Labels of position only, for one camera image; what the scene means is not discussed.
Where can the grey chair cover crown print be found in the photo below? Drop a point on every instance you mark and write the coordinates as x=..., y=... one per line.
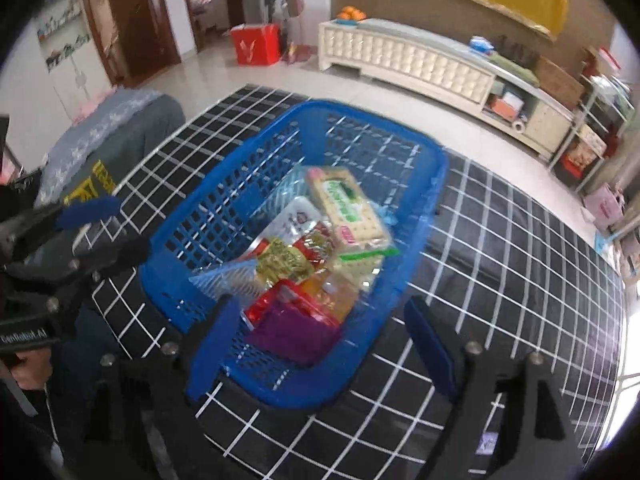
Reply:
x=125, y=130

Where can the brown wooden door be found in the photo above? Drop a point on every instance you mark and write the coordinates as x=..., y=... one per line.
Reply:
x=135, y=20

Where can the purple cracker packet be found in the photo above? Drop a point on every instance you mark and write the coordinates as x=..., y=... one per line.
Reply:
x=282, y=262

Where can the pink gift bag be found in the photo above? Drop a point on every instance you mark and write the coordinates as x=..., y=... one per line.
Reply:
x=605, y=207

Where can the blue plastic basket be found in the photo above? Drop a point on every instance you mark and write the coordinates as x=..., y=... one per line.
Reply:
x=210, y=200

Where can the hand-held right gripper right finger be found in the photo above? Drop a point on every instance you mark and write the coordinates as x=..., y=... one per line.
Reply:
x=431, y=350

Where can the white snack packet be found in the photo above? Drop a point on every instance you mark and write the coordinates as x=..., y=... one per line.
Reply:
x=297, y=217

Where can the purple snack packet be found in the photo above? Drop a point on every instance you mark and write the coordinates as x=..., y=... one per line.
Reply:
x=295, y=335

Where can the blue tissue box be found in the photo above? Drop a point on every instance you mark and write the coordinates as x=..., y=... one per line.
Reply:
x=481, y=45

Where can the orange box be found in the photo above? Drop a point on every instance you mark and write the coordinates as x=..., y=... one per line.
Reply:
x=505, y=109

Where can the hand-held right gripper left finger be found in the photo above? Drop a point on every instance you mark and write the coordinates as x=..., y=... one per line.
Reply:
x=212, y=345

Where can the person's left hand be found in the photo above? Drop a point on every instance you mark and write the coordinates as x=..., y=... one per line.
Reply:
x=32, y=367

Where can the green cracker packet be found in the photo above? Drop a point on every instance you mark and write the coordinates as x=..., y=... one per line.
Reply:
x=350, y=210

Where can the orange snack packet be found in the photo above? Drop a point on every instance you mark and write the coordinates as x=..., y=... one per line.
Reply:
x=342, y=295

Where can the white shelf rack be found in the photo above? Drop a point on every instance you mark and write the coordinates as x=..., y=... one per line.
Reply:
x=590, y=130

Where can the small red snack packet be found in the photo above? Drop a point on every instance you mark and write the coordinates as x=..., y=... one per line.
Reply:
x=317, y=245

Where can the white tv cabinet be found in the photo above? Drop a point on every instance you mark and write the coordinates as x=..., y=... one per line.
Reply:
x=415, y=62

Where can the person's left forearm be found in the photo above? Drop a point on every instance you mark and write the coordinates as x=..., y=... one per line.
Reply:
x=30, y=435

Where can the red chip packet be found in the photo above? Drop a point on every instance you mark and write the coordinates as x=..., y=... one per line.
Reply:
x=270, y=302

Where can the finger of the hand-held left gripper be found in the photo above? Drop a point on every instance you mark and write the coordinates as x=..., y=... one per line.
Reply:
x=120, y=255
x=90, y=212

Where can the white paper roll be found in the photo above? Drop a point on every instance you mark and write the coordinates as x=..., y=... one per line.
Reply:
x=518, y=126

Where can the pile of oranges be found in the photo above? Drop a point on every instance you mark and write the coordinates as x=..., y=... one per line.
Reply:
x=350, y=14

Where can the pink cloth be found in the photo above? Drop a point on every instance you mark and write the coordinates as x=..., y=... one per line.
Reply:
x=90, y=107

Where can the red food gift box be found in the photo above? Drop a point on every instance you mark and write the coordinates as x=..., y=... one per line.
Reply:
x=582, y=155

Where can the cardboard box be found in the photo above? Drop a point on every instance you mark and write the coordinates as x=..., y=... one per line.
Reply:
x=557, y=82

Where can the green folded cloth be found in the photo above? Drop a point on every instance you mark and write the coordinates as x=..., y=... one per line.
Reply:
x=515, y=70

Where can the black white checkered tablecloth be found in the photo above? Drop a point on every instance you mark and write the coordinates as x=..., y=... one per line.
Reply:
x=500, y=285

